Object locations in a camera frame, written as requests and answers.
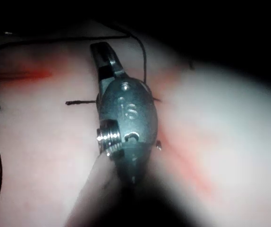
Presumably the black thread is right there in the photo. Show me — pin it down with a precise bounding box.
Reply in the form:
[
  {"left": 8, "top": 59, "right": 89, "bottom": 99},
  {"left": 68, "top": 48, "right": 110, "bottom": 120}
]
[{"left": 0, "top": 21, "right": 148, "bottom": 227}]

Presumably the tissue pad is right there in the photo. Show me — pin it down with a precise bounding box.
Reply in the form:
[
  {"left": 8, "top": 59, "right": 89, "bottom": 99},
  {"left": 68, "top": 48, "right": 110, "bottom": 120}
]
[{"left": 0, "top": 18, "right": 271, "bottom": 227}]

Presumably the right arm needle driver jaw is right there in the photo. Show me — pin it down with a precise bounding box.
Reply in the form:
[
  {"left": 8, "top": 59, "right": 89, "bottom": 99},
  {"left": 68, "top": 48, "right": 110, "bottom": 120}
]
[
  {"left": 106, "top": 42, "right": 129, "bottom": 80},
  {"left": 90, "top": 42, "right": 114, "bottom": 83}
]

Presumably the right arm needle driver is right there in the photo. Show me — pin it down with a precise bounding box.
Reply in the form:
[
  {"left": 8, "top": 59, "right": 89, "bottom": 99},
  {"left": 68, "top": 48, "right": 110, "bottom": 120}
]
[{"left": 95, "top": 76, "right": 159, "bottom": 157}]

